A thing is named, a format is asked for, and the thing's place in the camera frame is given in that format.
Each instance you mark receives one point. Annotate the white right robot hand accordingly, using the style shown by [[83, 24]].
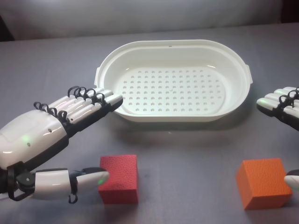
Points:
[[272, 102]]

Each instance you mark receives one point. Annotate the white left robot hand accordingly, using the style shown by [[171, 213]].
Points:
[[35, 130]]

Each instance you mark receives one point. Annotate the orange textured cube block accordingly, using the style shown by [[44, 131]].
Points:
[[261, 182]]

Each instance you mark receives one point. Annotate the red textured cube block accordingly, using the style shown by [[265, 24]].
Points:
[[121, 177]]

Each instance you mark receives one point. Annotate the white perforated oval basket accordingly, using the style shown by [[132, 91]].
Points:
[[172, 93]]

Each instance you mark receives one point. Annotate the grey table cloth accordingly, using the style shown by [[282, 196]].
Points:
[[177, 163]]

